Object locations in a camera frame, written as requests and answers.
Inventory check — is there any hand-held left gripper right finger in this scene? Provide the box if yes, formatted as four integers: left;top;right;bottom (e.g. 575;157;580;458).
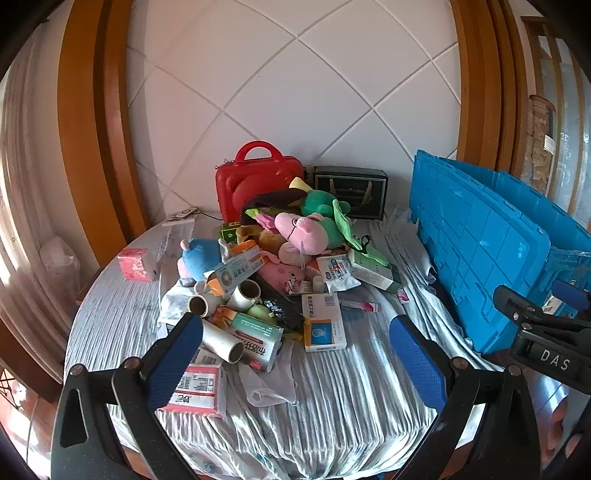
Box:
389;315;542;480

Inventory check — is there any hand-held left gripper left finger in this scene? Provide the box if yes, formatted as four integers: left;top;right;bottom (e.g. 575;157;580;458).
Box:
50;313;205;480

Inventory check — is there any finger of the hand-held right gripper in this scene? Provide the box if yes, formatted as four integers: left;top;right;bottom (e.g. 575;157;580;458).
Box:
493;285;559;326
551;279;591;319

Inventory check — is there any blue fabric storage bin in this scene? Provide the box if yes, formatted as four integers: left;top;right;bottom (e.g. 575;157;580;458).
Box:
409;148;591;356

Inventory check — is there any white blue medicine box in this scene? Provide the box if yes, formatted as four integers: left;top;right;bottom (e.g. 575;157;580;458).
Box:
301;293;348;353

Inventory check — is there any green plush bag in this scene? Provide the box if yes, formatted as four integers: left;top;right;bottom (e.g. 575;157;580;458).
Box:
330;200;371;254

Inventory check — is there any pig plush with glasses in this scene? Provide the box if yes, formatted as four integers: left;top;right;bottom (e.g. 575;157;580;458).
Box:
274;212;354;256

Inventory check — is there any green dinosaur plush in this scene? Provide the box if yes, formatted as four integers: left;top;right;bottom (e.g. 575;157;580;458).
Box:
288;178;345;219

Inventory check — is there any dark brown cloth bag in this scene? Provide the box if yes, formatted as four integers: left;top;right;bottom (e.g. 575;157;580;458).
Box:
240;190;306;223

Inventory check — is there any pink white tissue packet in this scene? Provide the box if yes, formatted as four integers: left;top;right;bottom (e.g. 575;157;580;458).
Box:
157;362;228;419

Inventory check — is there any crumpled white plastic bag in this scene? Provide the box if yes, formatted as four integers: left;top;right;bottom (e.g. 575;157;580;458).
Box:
158;281;195;325

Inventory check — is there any orange white box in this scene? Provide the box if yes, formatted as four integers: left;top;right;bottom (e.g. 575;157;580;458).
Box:
212;306;242;329

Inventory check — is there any pink ointment tube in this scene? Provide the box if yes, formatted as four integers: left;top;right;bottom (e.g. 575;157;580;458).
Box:
339;298;379;313

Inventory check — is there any teal white medicine box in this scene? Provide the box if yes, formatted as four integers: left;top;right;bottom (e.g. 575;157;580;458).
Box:
226;311;285;373

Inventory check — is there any green white box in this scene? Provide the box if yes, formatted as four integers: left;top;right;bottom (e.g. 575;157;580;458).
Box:
346;249;403;295

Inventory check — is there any clear plastic bag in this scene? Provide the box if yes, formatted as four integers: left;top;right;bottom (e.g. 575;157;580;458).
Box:
238;351;300;408

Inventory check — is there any small pink box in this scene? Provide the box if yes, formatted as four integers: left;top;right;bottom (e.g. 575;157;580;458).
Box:
117;248;158;282

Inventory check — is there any pig plush with blue shirt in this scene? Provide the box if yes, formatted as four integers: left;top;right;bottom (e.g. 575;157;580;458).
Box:
178;237;223;283

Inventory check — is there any teal orange medicine box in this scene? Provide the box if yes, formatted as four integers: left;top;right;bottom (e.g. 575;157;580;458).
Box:
205;247;265;297

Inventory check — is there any white packet blue red print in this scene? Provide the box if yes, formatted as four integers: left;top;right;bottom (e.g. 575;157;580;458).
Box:
318;254;362;293

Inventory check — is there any black foil packet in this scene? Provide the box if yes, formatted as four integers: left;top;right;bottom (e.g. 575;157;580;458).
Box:
263;295;306;331

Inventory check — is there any brown plush toy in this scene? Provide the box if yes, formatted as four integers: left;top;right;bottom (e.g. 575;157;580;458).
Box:
237;226;283;254

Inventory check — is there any white plastic sack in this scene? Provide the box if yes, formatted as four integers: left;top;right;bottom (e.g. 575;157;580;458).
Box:
39;235;82;288

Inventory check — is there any wooden display shelf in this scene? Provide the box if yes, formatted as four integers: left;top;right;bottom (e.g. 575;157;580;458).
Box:
521;16;591;217

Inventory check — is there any pink green striped plush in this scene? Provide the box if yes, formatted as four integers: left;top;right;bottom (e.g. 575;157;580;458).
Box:
245;208;283;232

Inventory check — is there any dark green gift bag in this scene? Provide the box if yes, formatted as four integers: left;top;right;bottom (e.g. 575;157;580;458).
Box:
313;165;387;220

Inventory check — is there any red plastic carry case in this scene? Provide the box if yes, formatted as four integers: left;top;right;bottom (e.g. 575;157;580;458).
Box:
215;141;308;223

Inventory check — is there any sheer white curtain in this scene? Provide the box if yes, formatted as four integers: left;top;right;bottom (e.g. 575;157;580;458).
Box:
0;41;100;324

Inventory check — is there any curved wooden wall frame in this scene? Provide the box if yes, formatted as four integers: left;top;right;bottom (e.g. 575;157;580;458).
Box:
56;0;149;252
450;0;532;175

